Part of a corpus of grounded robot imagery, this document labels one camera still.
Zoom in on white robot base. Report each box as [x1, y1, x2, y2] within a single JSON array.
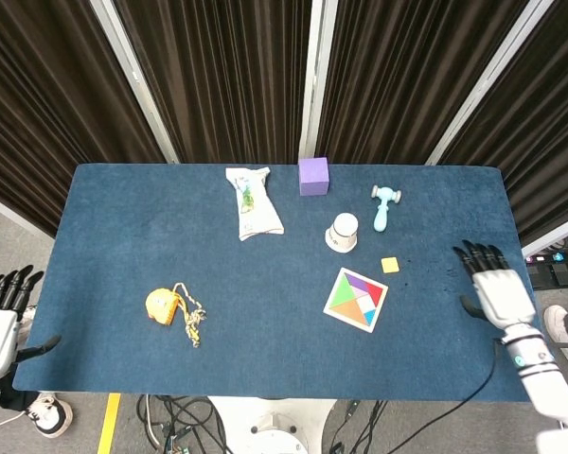
[[206, 395, 338, 454]]

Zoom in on white and black sneaker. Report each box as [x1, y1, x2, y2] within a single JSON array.
[[25, 391, 74, 439]]

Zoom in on colourful tangram puzzle board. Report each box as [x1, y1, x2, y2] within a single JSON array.
[[322, 267, 390, 335]]

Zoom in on blue table mat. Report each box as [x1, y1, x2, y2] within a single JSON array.
[[11, 163, 560, 404]]

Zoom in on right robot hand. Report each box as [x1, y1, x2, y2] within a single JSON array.
[[452, 239, 538, 334]]

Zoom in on grey metal frame post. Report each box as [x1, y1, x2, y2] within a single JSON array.
[[424, 0, 556, 166], [297, 0, 338, 163], [89, 0, 180, 165]]

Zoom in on yellow tape measure with cord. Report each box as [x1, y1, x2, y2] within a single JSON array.
[[145, 282, 207, 349]]

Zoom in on light blue toy hammer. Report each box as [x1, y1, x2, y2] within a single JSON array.
[[370, 184, 403, 234]]

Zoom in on yellow floor tape strip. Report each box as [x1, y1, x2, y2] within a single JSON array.
[[96, 392, 123, 454]]

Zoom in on purple foam cube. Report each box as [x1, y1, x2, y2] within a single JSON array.
[[297, 157, 331, 197]]

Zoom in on dark brown pleated curtain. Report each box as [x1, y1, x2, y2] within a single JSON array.
[[438, 0, 568, 248], [113, 0, 314, 165], [0, 0, 168, 237], [314, 0, 532, 166]]

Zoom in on black cable bundle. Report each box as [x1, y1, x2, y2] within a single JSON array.
[[135, 394, 236, 454], [328, 399, 399, 454]]

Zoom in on white snack bag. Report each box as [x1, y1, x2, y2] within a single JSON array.
[[224, 166, 286, 242]]

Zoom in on white paper cup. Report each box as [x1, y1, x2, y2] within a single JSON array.
[[324, 212, 360, 254]]

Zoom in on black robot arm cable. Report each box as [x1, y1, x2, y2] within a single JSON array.
[[453, 337, 500, 404]]

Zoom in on black trouser leg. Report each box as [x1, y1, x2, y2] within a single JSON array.
[[0, 373, 42, 412]]

